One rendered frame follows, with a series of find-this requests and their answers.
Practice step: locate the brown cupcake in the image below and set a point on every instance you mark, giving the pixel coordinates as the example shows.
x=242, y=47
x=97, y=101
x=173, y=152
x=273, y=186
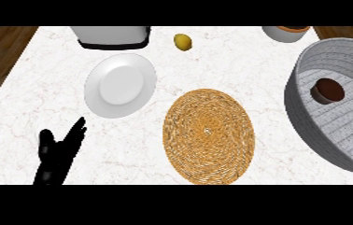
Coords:
x=328, y=91

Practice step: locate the white appliance with black base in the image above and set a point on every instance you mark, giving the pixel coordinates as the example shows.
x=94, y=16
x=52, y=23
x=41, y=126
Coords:
x=111, y=37

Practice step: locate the yellow lemon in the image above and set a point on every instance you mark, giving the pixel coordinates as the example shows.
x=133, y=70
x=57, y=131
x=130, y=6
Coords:
x=182, y=42

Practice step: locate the white pot with orange rim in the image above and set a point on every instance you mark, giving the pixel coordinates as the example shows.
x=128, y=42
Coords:
x=285, y=33

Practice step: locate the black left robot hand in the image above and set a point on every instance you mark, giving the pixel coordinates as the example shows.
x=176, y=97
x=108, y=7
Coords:
x=57, y=154

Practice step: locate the grey wicker basket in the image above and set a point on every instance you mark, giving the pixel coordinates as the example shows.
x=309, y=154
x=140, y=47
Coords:
x=320, y=126

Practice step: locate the white round plate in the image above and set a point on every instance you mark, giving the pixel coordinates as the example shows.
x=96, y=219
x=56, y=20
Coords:
x=120, y=85

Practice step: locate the round woven straw placemat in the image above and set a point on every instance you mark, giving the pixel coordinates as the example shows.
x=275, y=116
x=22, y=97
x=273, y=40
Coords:
x=208, y=136

